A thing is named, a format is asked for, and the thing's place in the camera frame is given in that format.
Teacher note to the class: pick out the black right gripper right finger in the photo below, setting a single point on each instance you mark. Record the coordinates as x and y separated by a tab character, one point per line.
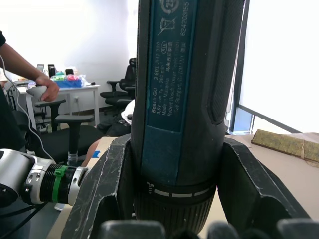
251	174

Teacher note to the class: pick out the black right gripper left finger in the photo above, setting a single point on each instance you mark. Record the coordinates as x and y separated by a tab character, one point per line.
99	179

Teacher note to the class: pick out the dark blue electric screwdriver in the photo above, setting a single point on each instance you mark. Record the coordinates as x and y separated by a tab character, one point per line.
199	104

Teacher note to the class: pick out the grey handheld controller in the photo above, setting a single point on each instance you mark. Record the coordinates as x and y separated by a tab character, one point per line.
35	91

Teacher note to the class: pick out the blue tape piece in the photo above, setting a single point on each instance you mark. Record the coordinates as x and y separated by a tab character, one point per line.
97	154

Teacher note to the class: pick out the person's bare hand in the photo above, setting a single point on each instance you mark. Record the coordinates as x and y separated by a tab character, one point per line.
51	88

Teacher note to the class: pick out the olive cloth-bound case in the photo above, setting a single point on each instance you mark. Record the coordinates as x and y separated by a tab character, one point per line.
286	145

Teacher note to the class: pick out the black office chair with armrests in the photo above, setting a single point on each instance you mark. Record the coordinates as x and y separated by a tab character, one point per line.
72	134

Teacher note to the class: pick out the white hard hat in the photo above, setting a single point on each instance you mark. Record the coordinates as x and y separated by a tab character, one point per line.
127	112

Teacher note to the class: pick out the white desk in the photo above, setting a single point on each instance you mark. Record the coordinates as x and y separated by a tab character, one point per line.
74	90

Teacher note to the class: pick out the blue tray of colourful items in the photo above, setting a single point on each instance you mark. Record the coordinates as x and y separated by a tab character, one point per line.
68	81

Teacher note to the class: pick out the person's black-clad torso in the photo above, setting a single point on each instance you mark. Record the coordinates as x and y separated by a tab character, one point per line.
7	119

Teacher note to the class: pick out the black high-back office chair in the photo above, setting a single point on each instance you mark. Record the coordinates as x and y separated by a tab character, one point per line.
129	72

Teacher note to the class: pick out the small black box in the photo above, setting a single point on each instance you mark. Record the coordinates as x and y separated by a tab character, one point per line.
51	70

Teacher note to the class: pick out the small standing tablet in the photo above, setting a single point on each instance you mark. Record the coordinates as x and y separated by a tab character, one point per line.
40	68

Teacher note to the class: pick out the dark window frame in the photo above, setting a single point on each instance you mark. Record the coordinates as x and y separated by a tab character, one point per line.
240	64

